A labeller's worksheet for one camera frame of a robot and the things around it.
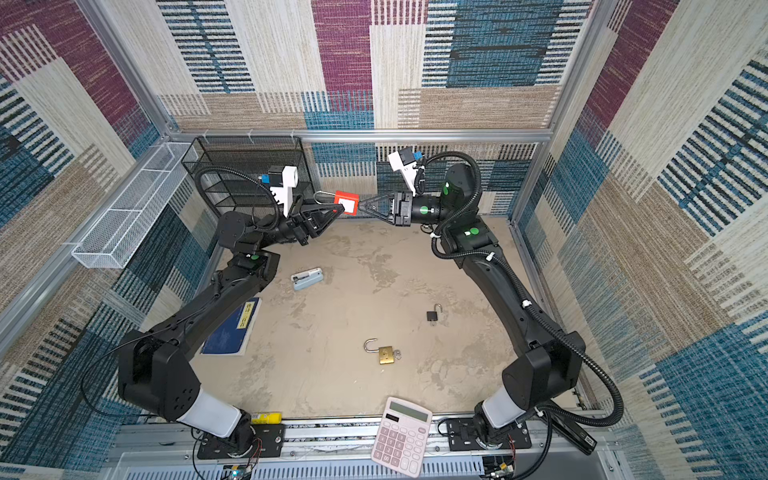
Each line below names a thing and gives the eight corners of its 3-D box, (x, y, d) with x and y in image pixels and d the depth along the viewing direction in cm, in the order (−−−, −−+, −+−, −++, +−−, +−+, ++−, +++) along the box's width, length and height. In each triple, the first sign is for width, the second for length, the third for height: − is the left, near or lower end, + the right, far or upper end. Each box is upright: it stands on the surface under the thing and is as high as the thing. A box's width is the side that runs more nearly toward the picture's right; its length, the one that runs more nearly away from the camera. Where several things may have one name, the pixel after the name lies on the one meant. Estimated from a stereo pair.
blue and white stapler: (294, 291, 103) (292, 286, 101) (292, 279, 106) (290, 274, 104) (325, 283, 105) (323, 278, 102) (322, 271, 108) (321, 266, 106)
